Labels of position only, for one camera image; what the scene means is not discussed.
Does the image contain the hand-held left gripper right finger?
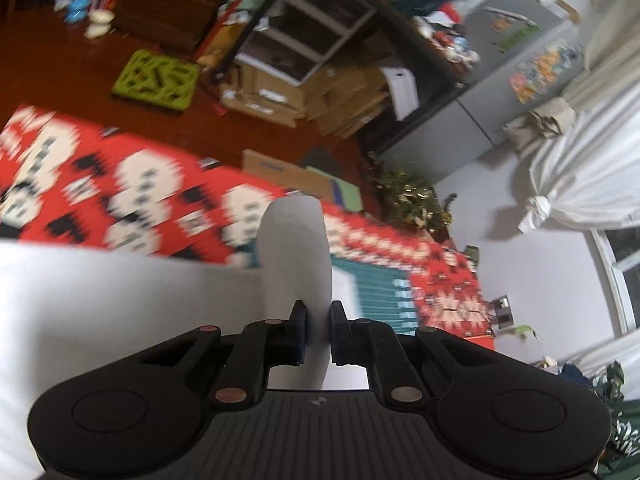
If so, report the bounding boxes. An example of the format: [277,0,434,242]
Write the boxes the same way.
[330,301,502,405]

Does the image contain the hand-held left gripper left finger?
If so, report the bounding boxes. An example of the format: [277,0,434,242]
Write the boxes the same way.
[140,301,307,409]

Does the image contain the white shirt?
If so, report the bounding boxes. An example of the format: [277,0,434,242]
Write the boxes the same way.
[0,197,336,480]

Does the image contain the green cutting mat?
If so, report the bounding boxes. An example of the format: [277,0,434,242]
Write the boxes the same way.
[245,255,419,337]

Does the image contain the coloured paper sheets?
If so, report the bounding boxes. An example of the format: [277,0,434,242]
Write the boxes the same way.
[300,152,364,212]

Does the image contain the flat cardboard sheet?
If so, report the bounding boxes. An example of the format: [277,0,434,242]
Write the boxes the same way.
[242,149,336,201]

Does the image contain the stack of flattened cardboard boxes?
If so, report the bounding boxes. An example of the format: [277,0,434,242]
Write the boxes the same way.
[220,50,392,139]

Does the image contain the white cardboard box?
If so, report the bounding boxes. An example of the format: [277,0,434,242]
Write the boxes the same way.
[378,62,420,121]

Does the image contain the red patterned blanket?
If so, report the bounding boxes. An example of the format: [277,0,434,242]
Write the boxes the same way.
[0,105,497,352]

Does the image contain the grey refrigerator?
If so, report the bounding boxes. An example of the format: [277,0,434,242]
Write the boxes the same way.
[375,0,584,184]

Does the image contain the green plastic stool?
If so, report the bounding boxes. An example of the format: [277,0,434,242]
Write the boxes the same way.
[111,49,201,111]

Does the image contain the beige cloth bag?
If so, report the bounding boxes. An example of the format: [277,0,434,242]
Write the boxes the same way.
[502,97,577,159]

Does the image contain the white drawer unit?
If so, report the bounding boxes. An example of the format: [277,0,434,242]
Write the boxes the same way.
[235,0,379,84]

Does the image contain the white curtain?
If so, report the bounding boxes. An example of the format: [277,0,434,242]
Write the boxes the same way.
[516,30,640,234]

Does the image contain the colourful fridge magnets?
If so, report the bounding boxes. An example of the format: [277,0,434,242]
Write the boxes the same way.
[509,42,584,104]

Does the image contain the wooden drawer cabinet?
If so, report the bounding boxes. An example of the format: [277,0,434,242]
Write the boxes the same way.
[115,0,237,54]

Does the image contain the white pet bowl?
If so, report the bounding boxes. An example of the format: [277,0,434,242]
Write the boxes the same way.
[83,9,115,40]

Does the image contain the wall socket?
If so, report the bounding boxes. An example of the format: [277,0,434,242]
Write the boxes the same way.
[487,295,516,332]

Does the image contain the white window frame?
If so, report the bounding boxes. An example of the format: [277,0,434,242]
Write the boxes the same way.
[590,227,640,337]

